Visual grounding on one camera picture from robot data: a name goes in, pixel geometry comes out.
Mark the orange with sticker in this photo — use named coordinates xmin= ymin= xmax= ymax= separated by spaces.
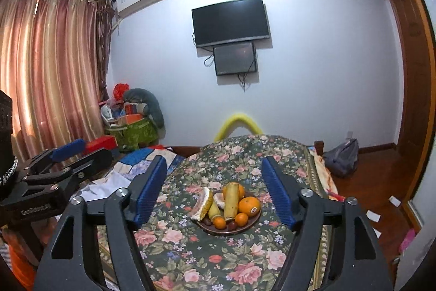
xmin=238 ymin=196 xmax=261 ymax=217

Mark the grey backpack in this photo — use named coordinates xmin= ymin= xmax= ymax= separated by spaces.
xmin=322 ymin=138 xmax=359 ymax=177

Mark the long yellow banana piece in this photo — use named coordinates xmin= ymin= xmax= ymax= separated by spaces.
xmin=223 ymin=184 xmax=239 ymax=221

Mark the white cloth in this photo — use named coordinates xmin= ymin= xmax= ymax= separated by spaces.
xmin=73 ymin=172 xmax=132 ymax=203

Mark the blue patchwork blanket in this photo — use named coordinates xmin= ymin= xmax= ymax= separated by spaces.
xmin=112 ymin=146 xmax=186 ymax=182

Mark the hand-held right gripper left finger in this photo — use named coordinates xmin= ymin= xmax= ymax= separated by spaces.
xmin=32 ymin=155 xmax=168 ymax=291

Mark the large orange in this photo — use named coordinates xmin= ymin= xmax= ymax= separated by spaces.
xmin=222 ymin=182 xmax=246 ymax=201

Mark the pink bag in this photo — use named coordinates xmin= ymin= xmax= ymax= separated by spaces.
xmin=398 ymin=228 xmax=417 ymax=254

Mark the dark wooden bed frame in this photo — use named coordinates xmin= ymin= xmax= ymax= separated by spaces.
xmin=165 ymin=140 xmax=325 ymax=157

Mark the yellow striped blanket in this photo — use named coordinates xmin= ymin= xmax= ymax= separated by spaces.
xmin=305 ymin=146 xmax=341 ymax=203

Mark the wooden door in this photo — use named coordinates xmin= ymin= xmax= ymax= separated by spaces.
xmin=386 ymin=0 xmax=436 ymax=210

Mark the orange cloth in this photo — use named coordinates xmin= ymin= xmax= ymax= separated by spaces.
xmin=0 ymin=226 xmax=43 ymax=281

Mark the small black monitor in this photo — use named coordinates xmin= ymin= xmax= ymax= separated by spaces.
xmin=213 ymin=42 xmax=257 ymax=76

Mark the colourful striped box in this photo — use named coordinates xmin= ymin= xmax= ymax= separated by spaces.
xmin=124 ymin=102 xmax=144 ymax=116

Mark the black dangling cable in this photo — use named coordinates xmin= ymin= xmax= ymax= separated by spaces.
xmin=238 ymin=72 xmax=252 ymax=93

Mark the large black television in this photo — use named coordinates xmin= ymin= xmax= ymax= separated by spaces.
xmin=191 ymin=0 xmax=271 ymax=48

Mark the pink striped curtain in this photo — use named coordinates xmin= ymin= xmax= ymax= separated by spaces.
xmin=0 ymin=0 xmax=118 ymax=162

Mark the red flat box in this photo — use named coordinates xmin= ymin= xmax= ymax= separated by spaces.
xmin=85 ymin=136 xmax=118 ymax=153

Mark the red plastic bag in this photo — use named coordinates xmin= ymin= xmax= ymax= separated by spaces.
xmin=113 ymin=83 xmax=132 ymax=102

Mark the floral tablecloth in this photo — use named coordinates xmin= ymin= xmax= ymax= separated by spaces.
xmin=97 ymin=134 xmax=332 ymax=291

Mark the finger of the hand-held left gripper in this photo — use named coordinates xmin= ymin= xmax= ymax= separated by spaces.
xmin=21 ymin=138 xmax=87 ymax=173
xmin=21 ymin=147 xmax=114 ymax=192

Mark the purple round plate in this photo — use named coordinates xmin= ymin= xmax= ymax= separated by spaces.
xmin=194 ymin=189 xmax=263 ymax=236

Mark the green bag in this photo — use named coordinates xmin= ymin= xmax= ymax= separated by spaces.
xmin=105 ymin=117 xmax=159 ymax=152

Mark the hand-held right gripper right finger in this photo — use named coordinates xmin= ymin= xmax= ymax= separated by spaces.
xmin=261 ymin=155 xmax=396 ymax=291

